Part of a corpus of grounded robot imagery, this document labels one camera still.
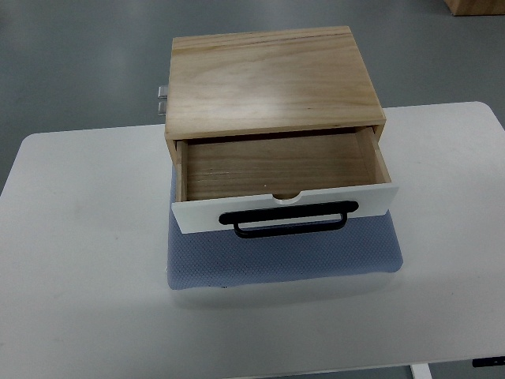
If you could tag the white drawer black handle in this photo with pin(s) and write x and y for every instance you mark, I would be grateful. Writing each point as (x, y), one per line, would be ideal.
(280, 183)

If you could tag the wooden drawer cabinet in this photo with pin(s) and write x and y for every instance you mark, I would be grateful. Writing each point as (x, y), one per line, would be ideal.
(268, 82)

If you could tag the lower metal clamp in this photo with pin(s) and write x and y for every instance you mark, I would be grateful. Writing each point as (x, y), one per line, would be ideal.
(162, 108)

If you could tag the metal clamp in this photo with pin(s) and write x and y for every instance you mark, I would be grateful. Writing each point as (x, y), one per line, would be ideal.
(162, 92)
(162, 108)

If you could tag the blue mesh cushion mat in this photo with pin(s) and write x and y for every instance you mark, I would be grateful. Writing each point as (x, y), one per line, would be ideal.
(237, 241)

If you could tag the upper metal clamp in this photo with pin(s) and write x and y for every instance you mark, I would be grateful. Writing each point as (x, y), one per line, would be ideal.
(162, 92)

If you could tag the white table leg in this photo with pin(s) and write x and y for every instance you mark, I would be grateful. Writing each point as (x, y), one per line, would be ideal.
(420, 371)

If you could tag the black table control panel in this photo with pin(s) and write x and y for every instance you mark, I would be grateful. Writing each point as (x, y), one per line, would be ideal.
(488, 362)

